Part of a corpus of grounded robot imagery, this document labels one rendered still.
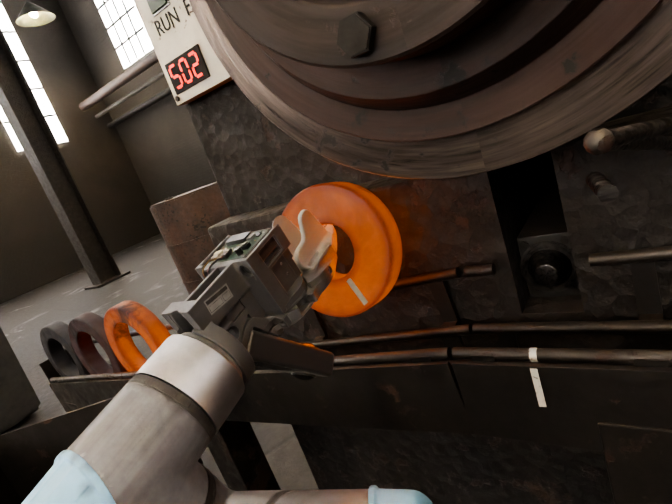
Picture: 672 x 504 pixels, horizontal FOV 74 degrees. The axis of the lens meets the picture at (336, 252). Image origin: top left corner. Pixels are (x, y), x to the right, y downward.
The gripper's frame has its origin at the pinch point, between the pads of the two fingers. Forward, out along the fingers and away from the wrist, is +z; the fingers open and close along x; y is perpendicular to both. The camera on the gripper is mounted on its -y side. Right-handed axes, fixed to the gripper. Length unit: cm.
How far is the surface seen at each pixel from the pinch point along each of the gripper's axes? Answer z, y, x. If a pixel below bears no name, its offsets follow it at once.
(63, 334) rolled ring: -4, -10, 82
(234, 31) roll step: 0.3, 22.2, -2.5
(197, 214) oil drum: 140, -46, 218
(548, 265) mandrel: 4.7, -11.1, -20.3
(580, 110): -1.8, 6.9, -27.1
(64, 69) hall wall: 615, 184, 978
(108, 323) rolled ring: -4, -8, 57
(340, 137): -1.0, 10.4, -8.4
